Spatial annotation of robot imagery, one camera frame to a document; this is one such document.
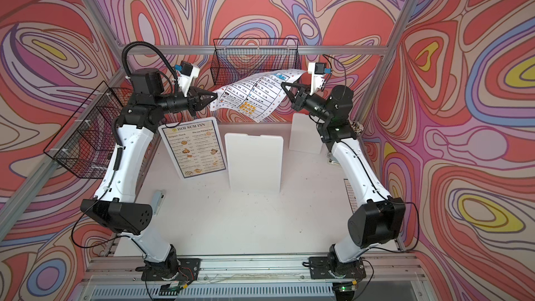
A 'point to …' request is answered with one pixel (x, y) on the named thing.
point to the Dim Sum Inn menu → (196, 147)
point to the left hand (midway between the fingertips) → (217, 96)
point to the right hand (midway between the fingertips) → (281, 89)
